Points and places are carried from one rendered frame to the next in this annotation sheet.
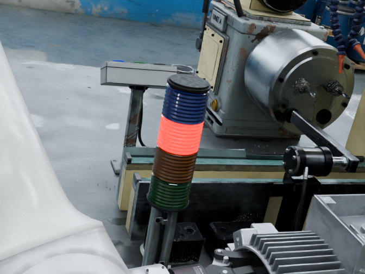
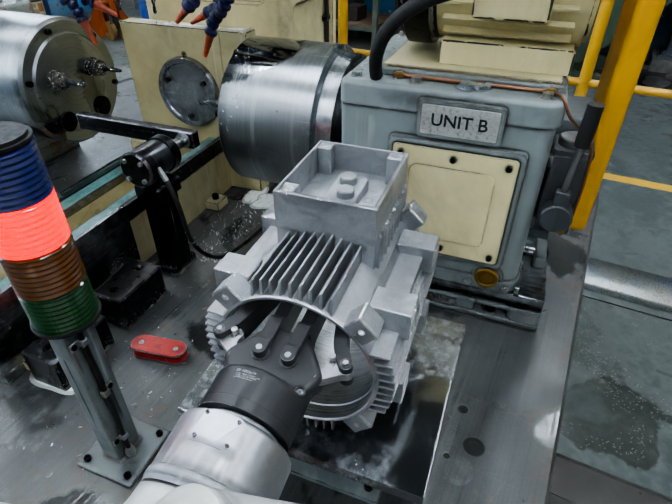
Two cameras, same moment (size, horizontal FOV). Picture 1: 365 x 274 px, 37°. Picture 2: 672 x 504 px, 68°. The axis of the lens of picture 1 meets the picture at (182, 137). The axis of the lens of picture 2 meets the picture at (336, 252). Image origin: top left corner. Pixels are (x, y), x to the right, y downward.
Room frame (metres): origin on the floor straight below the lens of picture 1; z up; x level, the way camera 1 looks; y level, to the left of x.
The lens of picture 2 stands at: (0.27, 0.09, 1.37)
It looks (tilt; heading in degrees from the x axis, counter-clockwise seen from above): 36 degrees down; 312
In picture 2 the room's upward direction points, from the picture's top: straight up
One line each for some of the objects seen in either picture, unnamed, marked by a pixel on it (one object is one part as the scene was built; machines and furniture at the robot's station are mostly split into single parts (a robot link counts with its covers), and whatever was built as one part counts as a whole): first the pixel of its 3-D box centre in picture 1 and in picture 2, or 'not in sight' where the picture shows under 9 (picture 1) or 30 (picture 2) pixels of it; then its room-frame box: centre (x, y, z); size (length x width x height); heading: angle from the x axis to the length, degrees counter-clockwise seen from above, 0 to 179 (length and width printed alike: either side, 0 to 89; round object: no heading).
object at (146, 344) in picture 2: not in sight; (159, 349); (0.81, -0.11, 0.81); 0.09 x 0.03 x 0.02; 29
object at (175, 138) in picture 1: (180, 131); (24, 219); (0.70, 0.00, 1.14); 0.06 x 0.06 x 0.04
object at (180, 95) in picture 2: not in sight; (188, 93); (1.21, -0.48, 1.02); 0.15 x 0.02 x 0.15; 21
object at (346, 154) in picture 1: (321, 138); (136, 129); (1.11, -0.30, 1.01); 0.26 x 0.04 x 0.03; 21
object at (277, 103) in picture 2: not in sight; (314, 117); (0.86, -0.51, 1.04); 0.41 x 0.25 x 0.25; 21
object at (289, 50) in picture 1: (288, 74); (23, 75); (1.50, -0.26, 1.04); 0.37 x 0.25 x 0.25; 21
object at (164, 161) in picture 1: (175, 160); (42, 261); (0.70, 0.00, 1.10); 0.06 x 0.06 x 0.04
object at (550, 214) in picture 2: not in sight; (560, 165); (0.45, -0.56, 1.07); 0.08 x 0.07 x 0.20; 111
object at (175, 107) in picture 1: (185, 101); (2, 171); (0.70, 0.00, 1.19); 0.06 x 0.06 x 0.04
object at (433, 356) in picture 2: not in sight; (334, 394); (0.53, -0.20, 0.86); 0.27 x 0.24 x 0.12; 21
